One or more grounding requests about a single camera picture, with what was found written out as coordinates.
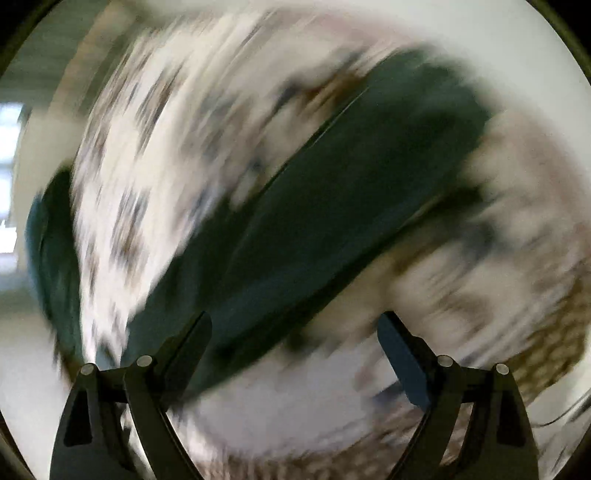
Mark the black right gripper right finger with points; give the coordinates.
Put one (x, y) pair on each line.
(475, 424)

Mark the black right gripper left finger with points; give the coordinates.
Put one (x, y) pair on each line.
(89, 443)

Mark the dark blue denim jeans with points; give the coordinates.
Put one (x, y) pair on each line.
(263, 270)

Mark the teal green cloth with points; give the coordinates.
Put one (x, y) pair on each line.
(53, 263)

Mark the floral cream fleece blanket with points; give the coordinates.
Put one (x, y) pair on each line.
(495, 269)

